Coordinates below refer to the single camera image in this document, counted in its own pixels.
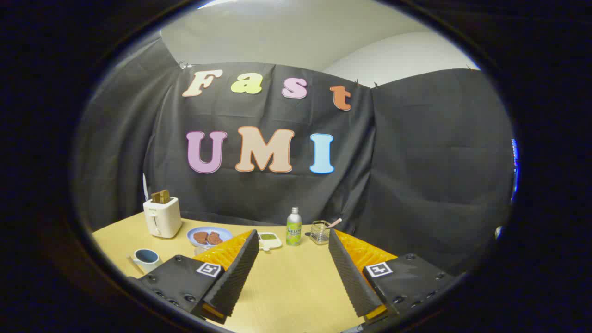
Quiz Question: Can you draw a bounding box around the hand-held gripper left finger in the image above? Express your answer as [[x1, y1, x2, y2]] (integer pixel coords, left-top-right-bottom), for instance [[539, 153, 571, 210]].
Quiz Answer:
[[127, 229, 260, 325]]

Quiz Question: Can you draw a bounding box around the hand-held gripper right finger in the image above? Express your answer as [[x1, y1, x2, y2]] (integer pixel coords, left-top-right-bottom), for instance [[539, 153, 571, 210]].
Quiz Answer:
[[327, 228, 463, 324]]

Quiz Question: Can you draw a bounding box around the pale blue cup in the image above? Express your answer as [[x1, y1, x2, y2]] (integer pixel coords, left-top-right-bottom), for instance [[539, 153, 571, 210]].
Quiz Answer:
[[126, 248, 163, 274]]

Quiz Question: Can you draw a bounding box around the green soda bottle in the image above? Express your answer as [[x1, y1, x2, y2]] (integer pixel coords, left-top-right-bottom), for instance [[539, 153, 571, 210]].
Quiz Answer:
[[286, 207, 303, 246]]

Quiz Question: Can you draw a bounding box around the blue plate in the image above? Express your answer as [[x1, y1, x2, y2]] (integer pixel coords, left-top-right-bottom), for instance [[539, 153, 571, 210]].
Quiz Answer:
[[186, 226, 234, 247]]

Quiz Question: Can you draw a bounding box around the white divided dish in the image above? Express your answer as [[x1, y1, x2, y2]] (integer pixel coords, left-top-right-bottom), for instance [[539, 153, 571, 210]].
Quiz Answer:
[[257, 232, 283, 251]]

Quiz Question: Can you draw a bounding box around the wooden table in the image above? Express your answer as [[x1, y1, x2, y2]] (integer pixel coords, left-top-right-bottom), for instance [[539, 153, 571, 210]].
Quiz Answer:
[[92, 212, 403, 333]]

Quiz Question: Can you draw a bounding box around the white toaster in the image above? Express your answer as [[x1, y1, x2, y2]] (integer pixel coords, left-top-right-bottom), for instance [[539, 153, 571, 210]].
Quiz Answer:
[[142, 197, 183, 239]]

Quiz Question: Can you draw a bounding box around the wire mesh holder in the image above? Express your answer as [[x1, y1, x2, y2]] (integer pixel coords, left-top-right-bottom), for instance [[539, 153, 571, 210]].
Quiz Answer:
[[310, 221, 332, 245]]

